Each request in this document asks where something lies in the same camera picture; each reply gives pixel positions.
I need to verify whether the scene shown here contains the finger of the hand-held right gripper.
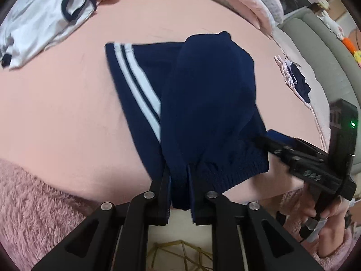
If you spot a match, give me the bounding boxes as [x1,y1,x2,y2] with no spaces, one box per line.
[255,136,299,173]
[266,129,330,164]

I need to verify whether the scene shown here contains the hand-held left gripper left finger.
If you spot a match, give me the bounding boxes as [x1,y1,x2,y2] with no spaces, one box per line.
[30,169,172,271]

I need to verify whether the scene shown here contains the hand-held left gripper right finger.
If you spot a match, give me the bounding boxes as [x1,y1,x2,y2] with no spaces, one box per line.
[187,166,325,271]

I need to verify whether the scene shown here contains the navy shorts with white stripes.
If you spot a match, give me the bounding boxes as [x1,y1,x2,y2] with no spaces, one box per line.
[105,31,270,212]

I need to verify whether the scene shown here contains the white shirt with navy trim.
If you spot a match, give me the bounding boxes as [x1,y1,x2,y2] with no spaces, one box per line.
[0,0,98,70]

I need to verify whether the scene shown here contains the person's right forearm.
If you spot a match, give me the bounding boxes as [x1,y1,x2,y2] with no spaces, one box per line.
[316,226,360,269]

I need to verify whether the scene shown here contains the person's right hand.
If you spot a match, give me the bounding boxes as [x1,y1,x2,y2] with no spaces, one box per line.
[293,186,356,259]

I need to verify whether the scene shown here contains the pale pink pillow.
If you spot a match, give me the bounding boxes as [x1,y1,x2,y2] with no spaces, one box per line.
[296,62,333,150]
[272,24,313,65]

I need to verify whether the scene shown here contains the navy folded garment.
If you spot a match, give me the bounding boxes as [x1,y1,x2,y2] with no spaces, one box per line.
[288,62,312,103]

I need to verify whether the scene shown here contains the grey green padded headboard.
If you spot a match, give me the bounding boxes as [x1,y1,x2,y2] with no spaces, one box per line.
[282,7,361,136]

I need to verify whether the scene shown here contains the orange carrot plush toy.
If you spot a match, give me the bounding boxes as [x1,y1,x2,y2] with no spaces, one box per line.
[342,35,354,52]

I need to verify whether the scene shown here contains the white rabbit plush toy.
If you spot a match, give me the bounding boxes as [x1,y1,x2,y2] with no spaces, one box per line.
[319,10,343,38]

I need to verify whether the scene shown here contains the person's pink fluffy robe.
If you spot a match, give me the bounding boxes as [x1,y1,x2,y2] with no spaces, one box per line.
[0,158,361,271]

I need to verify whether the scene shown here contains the folded pink checked quilt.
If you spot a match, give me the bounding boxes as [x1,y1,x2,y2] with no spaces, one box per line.
[169,0,284,31]

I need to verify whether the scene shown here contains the gold wire frame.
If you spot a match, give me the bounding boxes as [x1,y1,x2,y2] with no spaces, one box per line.
[147,240,215,271]

